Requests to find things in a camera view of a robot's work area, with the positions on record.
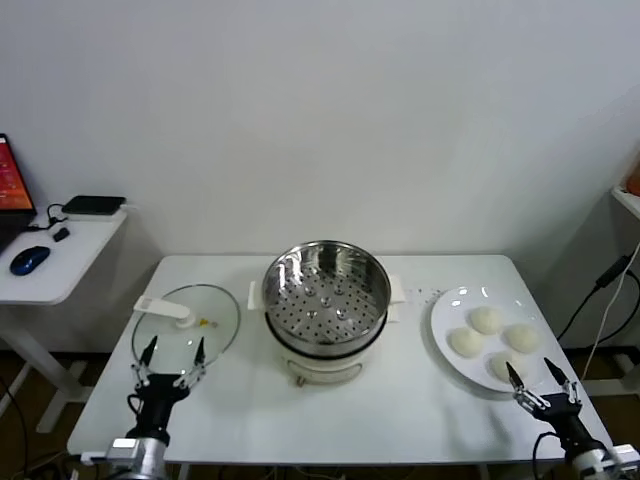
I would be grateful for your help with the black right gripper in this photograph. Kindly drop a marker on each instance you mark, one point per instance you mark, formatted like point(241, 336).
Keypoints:
point(562, 412)

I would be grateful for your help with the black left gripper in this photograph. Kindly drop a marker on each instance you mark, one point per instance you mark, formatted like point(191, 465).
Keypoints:
point(157, 395)

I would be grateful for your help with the white steamed baozi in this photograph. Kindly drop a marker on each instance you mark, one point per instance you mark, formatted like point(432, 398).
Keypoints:
point(497, 367)
point(522, 337)
point(466, 343)
point(485, 320)

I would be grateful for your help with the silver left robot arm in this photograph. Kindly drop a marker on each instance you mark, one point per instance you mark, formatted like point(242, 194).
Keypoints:
point(140, 455)

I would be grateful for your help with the stainless steel steamer basket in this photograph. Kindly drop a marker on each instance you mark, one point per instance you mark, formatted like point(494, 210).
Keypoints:
point(277, 272)

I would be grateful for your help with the white round plate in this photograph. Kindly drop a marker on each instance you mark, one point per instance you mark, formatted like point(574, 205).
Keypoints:
point(450, 315)

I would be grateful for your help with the white side desk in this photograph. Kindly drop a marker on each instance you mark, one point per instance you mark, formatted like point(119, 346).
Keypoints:
point(55, 270)

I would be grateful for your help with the white electric cooker pot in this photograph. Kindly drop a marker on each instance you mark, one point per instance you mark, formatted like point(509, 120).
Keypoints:
point(325, 367)

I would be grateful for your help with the small black dongle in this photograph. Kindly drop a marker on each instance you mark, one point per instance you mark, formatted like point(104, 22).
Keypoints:
point(60, 234)

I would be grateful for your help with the flat black box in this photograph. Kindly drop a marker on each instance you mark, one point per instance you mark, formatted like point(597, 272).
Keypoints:
point(92, 204)

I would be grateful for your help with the blue computer mouse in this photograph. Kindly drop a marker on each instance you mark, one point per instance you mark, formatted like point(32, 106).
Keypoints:
point(29, 260)

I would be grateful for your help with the white shelf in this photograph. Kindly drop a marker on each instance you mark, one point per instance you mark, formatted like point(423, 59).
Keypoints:
point(627, 200)

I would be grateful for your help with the orange object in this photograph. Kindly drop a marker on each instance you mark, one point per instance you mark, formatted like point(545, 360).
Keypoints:
point(635, 180)

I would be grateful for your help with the laptop with red screen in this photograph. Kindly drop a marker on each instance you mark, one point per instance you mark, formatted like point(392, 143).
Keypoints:
point(10, 185)

